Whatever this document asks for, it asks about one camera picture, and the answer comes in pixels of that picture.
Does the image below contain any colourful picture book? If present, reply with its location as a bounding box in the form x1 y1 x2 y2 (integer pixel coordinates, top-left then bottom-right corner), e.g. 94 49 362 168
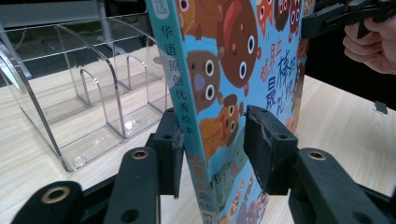
144 0 316 224

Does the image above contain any clear acrylic book rack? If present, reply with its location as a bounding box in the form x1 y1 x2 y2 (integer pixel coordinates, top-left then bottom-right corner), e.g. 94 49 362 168
0 13 176 174

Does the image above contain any small grey tag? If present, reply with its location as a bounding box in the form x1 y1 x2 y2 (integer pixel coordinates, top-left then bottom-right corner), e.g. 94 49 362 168
373 100 389 116

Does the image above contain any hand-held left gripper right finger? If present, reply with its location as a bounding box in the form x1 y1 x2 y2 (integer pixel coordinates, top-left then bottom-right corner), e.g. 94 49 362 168
242 104 301 197

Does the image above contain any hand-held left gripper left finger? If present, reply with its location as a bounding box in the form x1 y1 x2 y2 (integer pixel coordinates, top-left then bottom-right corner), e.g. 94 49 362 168
145 106 187 200

